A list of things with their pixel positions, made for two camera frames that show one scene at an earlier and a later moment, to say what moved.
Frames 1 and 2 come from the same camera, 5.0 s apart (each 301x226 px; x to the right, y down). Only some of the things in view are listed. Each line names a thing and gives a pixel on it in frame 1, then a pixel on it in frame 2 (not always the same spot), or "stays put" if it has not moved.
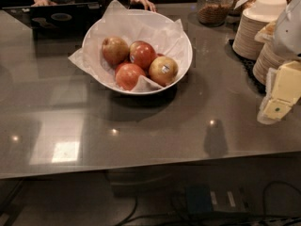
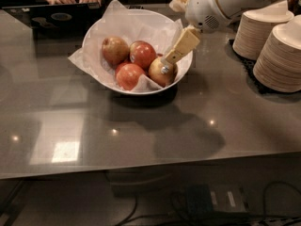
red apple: [142, 54] stays put
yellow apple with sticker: [163, 70] stays put
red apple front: [127, 75] stays put
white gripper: [289, 32] to [202, 9]
